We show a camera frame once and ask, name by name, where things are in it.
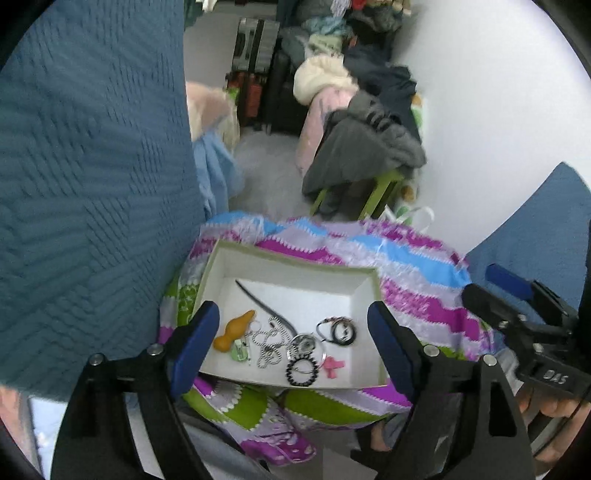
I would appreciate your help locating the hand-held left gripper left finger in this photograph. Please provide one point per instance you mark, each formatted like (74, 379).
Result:
(196, 350)

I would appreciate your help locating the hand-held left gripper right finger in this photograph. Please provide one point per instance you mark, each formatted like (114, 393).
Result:
(392, 350)

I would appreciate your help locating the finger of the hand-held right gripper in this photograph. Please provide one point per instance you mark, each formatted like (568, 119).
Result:
(489, 302)
(508, 279)

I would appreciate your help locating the orange gourd pendant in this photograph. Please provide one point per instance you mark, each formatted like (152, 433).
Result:
(234, 333)

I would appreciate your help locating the green pendant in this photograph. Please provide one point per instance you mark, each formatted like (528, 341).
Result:
(240, 353)

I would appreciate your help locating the pink cross pendant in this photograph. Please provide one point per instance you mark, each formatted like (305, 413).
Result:
(333, 366)

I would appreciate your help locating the silver round pendant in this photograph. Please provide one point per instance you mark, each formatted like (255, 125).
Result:
(303, 345)

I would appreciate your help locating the white cardboard box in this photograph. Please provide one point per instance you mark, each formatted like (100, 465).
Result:
(295, 300)

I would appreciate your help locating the person's right hand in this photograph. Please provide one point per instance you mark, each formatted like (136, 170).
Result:
(561, 415)

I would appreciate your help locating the blue quilted cushion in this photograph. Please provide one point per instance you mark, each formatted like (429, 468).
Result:
(545, 230)

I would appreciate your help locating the striped colourful blanket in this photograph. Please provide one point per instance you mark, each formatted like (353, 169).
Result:
(415, 286)

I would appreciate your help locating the white plastic bag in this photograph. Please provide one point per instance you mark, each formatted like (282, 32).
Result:
(411, 214)

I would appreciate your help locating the green stool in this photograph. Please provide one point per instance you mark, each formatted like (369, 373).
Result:
(383, 184)

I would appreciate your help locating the light blue cloth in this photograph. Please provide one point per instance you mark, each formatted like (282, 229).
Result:
(214, 170)

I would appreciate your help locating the grey garment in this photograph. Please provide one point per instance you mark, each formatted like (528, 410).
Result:
(364, 147)

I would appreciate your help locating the blue quilted sofa cover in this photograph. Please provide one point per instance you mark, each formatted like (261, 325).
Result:
(92, 184)

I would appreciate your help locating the pink garment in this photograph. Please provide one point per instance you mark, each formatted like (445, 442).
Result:
(311, 134)

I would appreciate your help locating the dark navy jacket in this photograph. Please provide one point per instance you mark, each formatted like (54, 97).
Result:
(388, 78)

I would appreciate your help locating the cream pillow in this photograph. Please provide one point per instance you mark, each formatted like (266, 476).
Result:
(205, 108)

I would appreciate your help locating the green bag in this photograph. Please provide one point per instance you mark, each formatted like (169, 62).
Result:
(232, 110)

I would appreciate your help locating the red suitcase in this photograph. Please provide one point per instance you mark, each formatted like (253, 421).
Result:
(249, 99)

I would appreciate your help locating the black suitcase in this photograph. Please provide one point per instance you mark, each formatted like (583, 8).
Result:
(284, 97)

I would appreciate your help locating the cream plush garment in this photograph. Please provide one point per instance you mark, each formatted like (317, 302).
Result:
(321, 78)

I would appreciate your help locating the pile of clothes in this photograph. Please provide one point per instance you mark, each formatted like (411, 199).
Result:
(351, 23)

